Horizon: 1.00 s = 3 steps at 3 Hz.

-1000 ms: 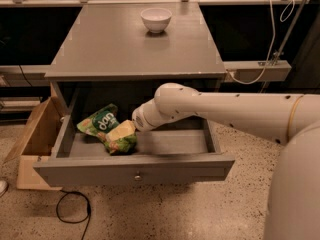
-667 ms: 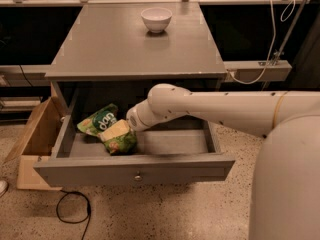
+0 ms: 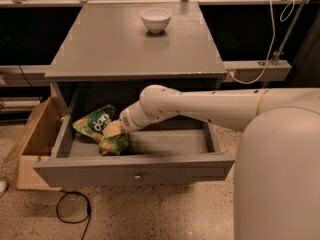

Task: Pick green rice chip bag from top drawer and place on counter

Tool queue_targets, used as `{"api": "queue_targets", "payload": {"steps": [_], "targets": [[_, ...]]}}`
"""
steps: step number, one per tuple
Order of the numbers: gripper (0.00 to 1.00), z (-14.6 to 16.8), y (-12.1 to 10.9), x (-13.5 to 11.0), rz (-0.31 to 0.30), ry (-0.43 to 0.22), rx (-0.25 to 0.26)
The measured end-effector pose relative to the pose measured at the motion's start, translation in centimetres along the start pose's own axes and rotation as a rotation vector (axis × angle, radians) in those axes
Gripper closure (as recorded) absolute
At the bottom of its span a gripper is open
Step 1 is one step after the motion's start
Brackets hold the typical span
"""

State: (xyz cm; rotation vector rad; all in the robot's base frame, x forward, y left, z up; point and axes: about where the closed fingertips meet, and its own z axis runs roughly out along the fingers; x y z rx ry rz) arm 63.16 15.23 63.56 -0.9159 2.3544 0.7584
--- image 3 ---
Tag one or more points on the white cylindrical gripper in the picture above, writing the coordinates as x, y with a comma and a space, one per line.
126, 120

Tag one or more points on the green rice chip bag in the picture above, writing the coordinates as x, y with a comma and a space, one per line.
92, 126

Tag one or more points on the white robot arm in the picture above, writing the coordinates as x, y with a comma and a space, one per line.
277, 167

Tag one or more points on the round metal drawer knob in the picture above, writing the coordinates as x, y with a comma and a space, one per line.
137, 176

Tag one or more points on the open grey drawer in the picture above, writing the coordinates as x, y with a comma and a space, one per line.
179, 150

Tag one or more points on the grey wooden cabinet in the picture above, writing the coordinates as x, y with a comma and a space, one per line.
109, 42

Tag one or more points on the brown cardboard box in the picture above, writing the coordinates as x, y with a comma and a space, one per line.
35, 144

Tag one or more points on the white ceramic bowl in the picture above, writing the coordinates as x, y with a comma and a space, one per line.
156, 19

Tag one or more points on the white shoe tip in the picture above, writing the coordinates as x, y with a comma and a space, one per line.
3, 187

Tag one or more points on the grey metal rail shelf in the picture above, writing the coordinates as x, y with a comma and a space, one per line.
256, 71

